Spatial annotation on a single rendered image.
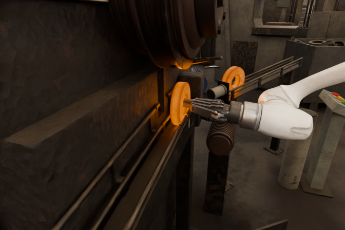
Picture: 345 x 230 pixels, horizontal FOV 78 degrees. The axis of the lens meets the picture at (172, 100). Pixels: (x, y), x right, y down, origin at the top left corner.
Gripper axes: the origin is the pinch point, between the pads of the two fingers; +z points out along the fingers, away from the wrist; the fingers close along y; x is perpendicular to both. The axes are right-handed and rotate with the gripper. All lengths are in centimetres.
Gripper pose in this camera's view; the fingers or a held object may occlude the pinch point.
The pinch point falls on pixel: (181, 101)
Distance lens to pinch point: 76.7
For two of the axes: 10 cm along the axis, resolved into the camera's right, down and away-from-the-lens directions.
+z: -9.5, -1.9, 2.5
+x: 0.8, -9.2, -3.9
